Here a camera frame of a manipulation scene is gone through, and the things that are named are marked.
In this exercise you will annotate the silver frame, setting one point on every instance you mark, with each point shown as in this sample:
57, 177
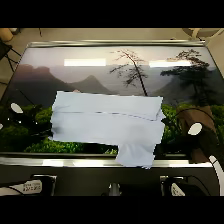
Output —
83, 162

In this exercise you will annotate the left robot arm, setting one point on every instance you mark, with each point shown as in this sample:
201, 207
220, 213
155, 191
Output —
16, 108

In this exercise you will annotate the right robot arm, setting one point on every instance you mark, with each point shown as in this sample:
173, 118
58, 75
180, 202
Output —
195, 129

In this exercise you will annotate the pale blue shirt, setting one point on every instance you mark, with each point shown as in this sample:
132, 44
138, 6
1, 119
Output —
106, 123

